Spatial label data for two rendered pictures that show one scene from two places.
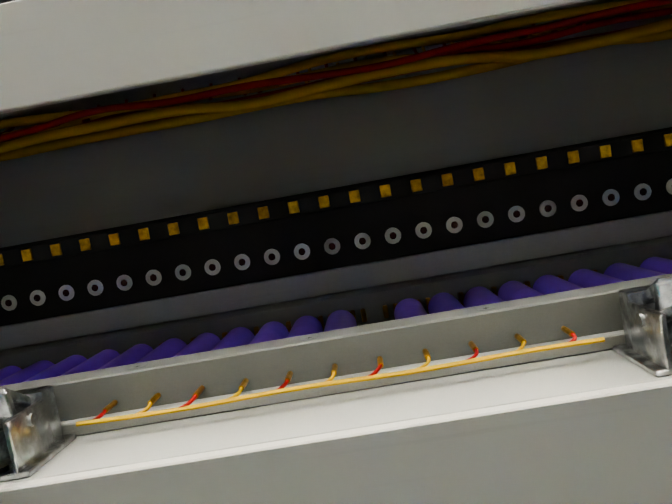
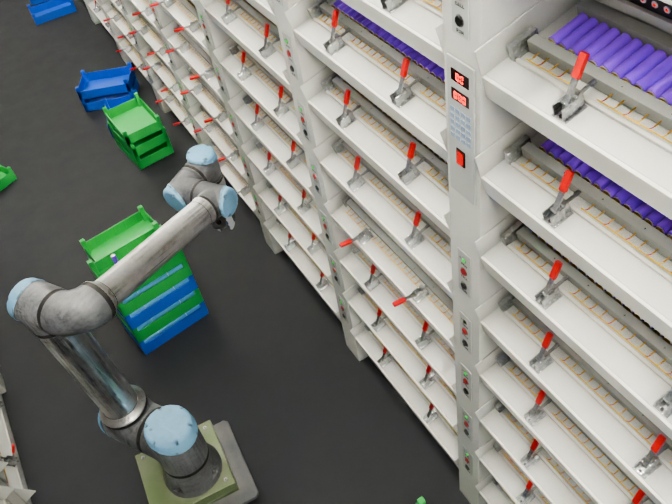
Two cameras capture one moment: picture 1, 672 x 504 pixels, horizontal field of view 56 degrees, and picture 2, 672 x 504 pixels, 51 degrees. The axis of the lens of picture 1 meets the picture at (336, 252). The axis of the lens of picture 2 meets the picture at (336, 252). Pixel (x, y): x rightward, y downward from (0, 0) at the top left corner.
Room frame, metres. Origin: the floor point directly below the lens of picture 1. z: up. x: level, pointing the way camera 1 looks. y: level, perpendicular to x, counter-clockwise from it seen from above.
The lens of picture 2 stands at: (-0.43, -1.11, 2.17)
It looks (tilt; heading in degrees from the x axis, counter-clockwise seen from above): 45 degrees down; 65
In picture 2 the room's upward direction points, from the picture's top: 11 degrees counter-clockwise
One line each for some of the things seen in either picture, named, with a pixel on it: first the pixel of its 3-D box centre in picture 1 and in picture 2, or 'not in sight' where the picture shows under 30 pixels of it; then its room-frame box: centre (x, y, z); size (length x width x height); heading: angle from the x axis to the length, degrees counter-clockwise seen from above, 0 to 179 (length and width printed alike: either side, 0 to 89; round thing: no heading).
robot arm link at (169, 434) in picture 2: not in sight; (173, 438); (-0.45, 0.24, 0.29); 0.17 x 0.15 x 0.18; 117
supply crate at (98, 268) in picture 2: not in sight; (136, 260); (-0.25, 0.98, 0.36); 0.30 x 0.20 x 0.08; 5
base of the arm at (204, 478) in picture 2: not in sight; (189, 462); (-0.45, 0.23, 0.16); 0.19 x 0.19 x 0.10
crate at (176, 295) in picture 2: not in sight; (150, 288); (-0.25, 0.98, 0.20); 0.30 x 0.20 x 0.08; 5
